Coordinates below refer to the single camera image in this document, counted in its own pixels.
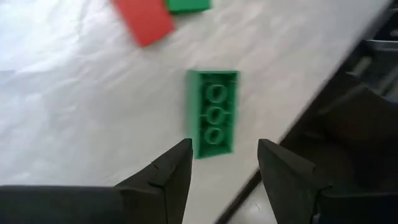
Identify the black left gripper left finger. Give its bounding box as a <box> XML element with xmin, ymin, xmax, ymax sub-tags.
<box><xmin>114</xmin><ymin>138</ymin><xmax>194</xmax><ymax>224</ymax></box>

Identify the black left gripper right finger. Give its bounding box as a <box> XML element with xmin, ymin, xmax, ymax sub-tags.
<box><xmin>257</xmin><ymin>138</ymin><xmax>331</xmax><ymax>224</ymax></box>

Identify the long red block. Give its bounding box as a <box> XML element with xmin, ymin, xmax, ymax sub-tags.
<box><xmin>110</xmin><ymin>0</ymin><xmax>177</xmax><ymax>48</ymax></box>

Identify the long green block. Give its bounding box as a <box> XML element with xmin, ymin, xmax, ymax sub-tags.
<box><xmin>164</xmin><ymin>0</ymin><xmax>213</xmax><ymax>15</ymax></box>

